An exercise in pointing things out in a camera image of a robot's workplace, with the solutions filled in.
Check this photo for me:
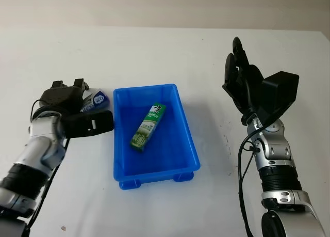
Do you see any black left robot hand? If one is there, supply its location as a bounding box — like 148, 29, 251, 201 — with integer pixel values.
38, 78, 115, 139

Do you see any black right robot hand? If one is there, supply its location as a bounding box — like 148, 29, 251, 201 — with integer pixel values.
222, 37, 265, 119

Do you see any white blue gum bottle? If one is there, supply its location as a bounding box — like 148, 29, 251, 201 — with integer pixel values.
79, 87, 109, 114

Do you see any green toothpaste box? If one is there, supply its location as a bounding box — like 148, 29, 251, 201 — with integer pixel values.
129, 102, 166, 153

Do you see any blue plastic tray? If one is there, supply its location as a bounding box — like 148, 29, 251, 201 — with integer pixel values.
112, 84, 201, 191

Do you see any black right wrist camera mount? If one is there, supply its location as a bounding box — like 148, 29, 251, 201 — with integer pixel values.
254, 71, 300, 124

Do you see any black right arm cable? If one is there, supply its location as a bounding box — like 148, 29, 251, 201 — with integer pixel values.
237, 123, 274, 237

